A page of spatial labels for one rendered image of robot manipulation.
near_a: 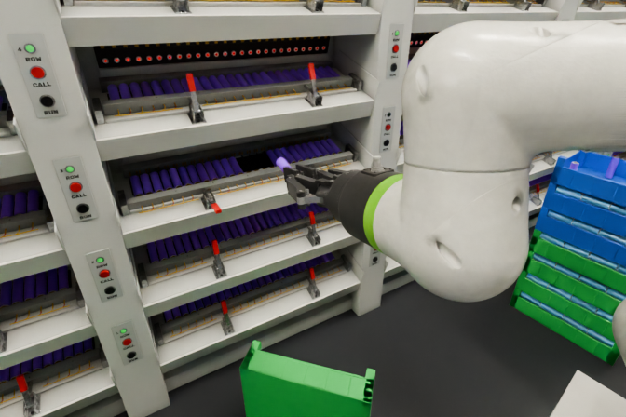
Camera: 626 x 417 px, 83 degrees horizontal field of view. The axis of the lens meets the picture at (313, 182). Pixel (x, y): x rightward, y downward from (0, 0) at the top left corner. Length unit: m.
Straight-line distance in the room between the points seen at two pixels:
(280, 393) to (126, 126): 0.66
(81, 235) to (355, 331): 0.84
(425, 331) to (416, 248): 0.99
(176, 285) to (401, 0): 0.83
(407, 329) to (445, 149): 1.04
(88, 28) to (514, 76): 0.60
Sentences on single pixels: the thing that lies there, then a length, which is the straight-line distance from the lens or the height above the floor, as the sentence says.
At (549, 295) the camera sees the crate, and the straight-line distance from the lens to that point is 1.40.
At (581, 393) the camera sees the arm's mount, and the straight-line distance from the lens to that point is 0.84.
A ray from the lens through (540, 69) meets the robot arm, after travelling 0.29.
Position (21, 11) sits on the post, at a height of 0.93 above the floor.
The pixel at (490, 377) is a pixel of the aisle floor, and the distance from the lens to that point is 1.25.
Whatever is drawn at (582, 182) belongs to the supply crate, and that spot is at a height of 0.51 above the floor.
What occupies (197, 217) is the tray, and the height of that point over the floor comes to 0.53.
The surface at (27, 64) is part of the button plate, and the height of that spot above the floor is 0.86.
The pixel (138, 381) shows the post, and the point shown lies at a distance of 1.06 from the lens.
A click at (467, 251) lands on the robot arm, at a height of 0.77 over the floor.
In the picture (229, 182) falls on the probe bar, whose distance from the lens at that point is 0.84.
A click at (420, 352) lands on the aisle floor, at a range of 1.24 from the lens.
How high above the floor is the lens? 0.94
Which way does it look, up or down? 26 degrees down
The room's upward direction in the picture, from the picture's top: straight up
